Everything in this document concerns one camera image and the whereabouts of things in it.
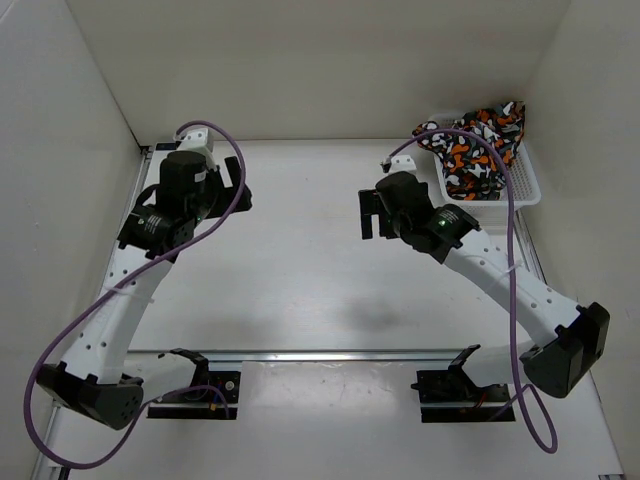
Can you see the orange camouflage patterned shorts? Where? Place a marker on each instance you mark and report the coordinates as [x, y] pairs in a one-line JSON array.
[[469, 170]]

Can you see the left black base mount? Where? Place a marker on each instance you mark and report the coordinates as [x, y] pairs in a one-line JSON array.
[[211, 394]]

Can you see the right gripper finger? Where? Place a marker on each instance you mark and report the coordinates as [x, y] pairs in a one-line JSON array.
[[367, 224], [368, 202]]

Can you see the aluminium front rail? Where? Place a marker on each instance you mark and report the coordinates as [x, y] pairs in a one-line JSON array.
[[331, 355]]

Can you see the white plastic mesh basket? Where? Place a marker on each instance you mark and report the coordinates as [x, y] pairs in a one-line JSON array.
[[525, 185]]

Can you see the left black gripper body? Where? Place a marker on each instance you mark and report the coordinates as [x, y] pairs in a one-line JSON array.
[[200, 205]]

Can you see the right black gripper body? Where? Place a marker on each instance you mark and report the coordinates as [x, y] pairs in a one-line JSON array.
[[401, 229]]

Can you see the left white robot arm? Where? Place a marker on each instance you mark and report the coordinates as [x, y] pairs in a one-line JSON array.
[[94, 377]]

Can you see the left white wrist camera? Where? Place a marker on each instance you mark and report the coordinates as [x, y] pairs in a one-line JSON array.
[[200, 141]]

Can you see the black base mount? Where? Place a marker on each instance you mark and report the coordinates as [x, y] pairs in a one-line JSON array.
[[449, 396], [211, 394]]

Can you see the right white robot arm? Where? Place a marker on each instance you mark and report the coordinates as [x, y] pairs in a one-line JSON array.
[[568, 338]]

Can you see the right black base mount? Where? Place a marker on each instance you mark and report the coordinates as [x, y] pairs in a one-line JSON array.
[[449, 396]]

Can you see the small blue label sticker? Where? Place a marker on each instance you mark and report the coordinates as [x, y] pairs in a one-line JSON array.
[[166, 146]]

